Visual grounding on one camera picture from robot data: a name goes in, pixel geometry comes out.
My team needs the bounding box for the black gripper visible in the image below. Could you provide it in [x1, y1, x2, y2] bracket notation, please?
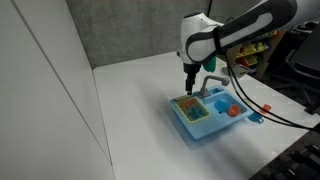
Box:
[183, 62, 203, 96]

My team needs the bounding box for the yellow drying rack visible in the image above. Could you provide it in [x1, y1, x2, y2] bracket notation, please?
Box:
[173, 94, 211, 124]

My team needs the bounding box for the blue toy sink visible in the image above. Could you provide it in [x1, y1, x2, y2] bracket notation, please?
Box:
[169, 85, 254, 140]

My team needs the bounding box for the grey toy faucet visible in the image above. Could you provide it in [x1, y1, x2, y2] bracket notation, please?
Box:
[198, 74, 231, 99]

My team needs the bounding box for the blue tumbler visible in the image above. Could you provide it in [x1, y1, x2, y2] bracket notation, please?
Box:
[187, 109, 203, 122]

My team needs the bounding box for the wooden toy shelf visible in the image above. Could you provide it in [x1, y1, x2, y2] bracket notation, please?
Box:
[226, 29, 286, 78]

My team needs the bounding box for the small orange cup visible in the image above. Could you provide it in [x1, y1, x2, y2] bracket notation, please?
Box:
[261, 103, 272, 115]

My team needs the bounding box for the black pole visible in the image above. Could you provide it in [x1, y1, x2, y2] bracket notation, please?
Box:
[206, 0, 214, 18]

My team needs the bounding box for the black office chair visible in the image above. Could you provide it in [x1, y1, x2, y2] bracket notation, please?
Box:
[269, 20, 320, 116]

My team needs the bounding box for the black equipment clutter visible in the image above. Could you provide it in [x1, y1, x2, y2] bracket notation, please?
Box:
[249, 123, 320, 180]

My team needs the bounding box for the teal camera mount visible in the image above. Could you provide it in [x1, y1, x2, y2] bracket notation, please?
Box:
[203, 56, 218, 74]

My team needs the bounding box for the blue cup without handle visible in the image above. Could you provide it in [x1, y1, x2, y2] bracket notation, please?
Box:
[213, 99, 229, 114]

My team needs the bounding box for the black cable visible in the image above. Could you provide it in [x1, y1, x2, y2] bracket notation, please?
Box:
[223, 43, 316, 131]

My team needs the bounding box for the blue mug with handle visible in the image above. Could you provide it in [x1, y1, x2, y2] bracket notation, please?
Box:
[249, 112, 265, 125]

